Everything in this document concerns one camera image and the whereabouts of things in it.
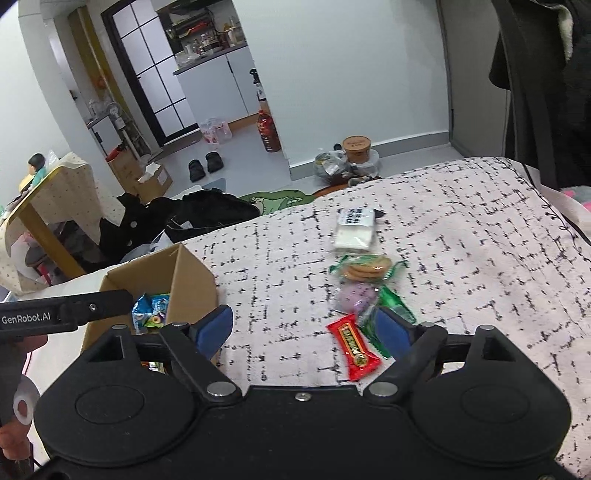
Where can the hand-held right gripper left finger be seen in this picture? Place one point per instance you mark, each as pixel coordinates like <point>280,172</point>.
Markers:
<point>213,330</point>

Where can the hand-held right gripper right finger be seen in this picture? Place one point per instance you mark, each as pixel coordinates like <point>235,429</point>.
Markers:
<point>393,332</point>

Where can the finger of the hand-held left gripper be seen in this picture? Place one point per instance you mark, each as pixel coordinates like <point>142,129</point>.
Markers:
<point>101,305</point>

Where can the green snack packet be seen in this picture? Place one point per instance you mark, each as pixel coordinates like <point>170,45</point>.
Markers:
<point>397,304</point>

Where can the red snack packet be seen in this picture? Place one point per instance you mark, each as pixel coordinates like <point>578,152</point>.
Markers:
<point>353,346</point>

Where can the purple snack packet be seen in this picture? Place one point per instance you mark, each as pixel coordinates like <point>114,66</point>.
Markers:
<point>355,297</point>

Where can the teal snack packet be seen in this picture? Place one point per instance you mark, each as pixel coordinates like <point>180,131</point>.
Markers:
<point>161,307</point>

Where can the round cracker packet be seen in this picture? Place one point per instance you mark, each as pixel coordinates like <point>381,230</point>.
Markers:
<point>367,267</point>

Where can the white packet with black label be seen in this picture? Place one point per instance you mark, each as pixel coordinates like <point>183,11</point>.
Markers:
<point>353,230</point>

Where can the person's left hand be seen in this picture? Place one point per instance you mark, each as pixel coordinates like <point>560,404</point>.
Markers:
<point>14,441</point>

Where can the wooden table leg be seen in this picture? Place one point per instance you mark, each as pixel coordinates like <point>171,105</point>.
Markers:
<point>41,240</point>

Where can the white black-patterned bedspread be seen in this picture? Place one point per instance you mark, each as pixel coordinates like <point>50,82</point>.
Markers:
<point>461,277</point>

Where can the black clothing pile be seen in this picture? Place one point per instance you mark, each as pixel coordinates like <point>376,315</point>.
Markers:
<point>134,221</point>

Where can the wooden table with cloth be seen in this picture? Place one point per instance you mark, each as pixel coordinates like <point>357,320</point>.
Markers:
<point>60,194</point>

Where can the black bag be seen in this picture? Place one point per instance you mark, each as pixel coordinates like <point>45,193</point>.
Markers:
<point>217,210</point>

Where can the cardboard box with paper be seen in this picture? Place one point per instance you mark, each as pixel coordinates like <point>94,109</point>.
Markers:
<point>154,182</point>

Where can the tall brown cardboard box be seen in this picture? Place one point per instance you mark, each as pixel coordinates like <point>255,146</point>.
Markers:
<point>122,168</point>

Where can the green rug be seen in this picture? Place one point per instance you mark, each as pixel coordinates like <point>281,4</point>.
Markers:
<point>277,201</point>

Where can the dark-haired doll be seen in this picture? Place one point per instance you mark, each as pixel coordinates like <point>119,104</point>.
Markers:
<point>33,170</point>

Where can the pair of grey shoes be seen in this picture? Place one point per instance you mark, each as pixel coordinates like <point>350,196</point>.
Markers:
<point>364,180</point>

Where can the black slipper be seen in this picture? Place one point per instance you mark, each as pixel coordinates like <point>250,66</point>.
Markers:
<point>196,170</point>
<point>214,162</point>

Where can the white standing fan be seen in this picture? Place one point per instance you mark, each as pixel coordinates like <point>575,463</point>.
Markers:
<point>124,134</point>

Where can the small white cabinet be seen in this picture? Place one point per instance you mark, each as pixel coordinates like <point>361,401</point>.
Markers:
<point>104,131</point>

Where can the clear plastic rubbish bag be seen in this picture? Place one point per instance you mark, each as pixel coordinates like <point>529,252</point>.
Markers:
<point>330,164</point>

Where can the brown instant noodle cup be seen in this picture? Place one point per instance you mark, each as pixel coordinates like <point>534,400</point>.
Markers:
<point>358,150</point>

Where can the pink plastic bag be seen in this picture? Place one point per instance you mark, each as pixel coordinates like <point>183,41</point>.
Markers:
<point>214,131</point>

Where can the red cooking oil bottle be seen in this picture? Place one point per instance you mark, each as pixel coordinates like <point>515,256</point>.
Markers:
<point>268,134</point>

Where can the pink plush item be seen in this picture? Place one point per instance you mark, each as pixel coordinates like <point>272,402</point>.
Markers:
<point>577,194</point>

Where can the black-framed sliding door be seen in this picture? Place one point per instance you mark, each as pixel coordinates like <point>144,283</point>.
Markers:
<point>152,74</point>

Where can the white kitchen cabinet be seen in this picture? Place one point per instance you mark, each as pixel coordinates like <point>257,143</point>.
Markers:
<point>212,87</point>

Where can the black spray bottle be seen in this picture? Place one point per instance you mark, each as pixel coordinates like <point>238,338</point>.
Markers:
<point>257,87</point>

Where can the grey door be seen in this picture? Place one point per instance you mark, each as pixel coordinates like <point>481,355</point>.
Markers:
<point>471,69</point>

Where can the row of kitchen bottles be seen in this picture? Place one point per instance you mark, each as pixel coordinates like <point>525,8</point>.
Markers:
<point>207,39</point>

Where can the black fleece-lined coat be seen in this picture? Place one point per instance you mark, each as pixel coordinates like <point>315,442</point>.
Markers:
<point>577,92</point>

